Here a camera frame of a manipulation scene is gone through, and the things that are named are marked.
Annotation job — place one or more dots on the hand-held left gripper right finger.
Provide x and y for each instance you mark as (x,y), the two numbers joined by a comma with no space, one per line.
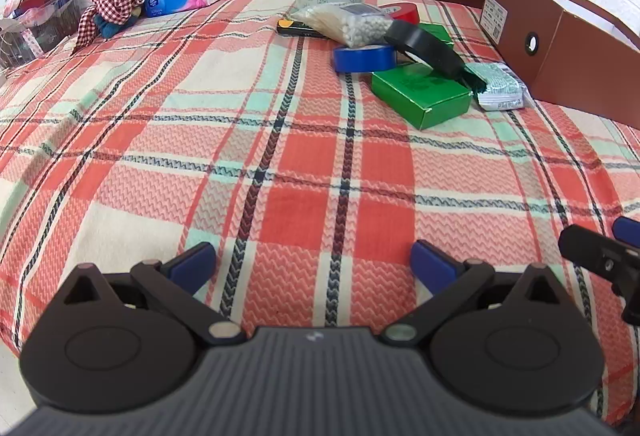
(431,263)

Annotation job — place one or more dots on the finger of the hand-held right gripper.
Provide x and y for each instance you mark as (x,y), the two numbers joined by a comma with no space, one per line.
(595,253)
(629,230)

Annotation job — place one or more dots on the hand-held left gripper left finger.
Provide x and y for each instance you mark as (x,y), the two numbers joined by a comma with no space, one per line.
(192,263)

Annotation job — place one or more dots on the brown cardboard box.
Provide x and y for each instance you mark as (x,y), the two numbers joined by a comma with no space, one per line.
(565,50)

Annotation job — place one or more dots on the red plaid bed sheet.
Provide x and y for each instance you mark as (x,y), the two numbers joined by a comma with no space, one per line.
(300,155)

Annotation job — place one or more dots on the large green box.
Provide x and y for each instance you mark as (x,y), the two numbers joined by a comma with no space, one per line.
(425,98)

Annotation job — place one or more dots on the white and green packet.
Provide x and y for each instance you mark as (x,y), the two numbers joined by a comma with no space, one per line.
(502,88)

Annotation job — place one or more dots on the blue tape roll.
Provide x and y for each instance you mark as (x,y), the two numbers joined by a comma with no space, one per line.
(362,59)

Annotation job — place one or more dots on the black tape roll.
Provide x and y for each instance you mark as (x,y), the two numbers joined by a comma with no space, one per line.
(425,45)

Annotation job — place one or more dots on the small green box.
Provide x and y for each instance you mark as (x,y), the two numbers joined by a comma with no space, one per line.
(440,33)

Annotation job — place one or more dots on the teal cloth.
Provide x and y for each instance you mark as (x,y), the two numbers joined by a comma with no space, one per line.
(112,26)

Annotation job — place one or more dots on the red tape roll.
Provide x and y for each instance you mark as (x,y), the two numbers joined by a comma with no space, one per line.
(405,13)

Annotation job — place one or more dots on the bag of white beads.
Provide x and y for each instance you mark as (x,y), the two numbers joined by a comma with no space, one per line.
(345,26)

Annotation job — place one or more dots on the black and yellow flat case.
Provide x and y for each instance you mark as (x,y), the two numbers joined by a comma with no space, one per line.
(292,29)

